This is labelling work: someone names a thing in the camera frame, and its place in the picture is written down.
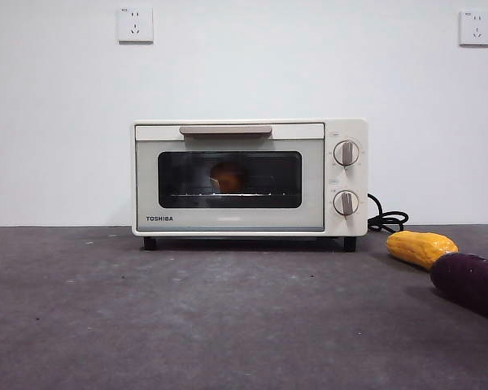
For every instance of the brown potato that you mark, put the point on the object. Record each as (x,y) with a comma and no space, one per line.
(227,176)

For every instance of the round cream oven knob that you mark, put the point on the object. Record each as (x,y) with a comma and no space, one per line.
(345,202)
(346,153)

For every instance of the cream Toshiba toaster oven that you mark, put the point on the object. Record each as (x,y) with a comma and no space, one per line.
(349,178)

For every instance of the yellow corn cob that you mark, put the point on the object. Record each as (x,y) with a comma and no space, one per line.
(419,248)

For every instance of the purple corn cob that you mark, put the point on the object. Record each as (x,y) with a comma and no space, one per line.
(471,284)

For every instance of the white wall socket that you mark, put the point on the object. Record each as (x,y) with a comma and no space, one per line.
(135,24)
(475,28)

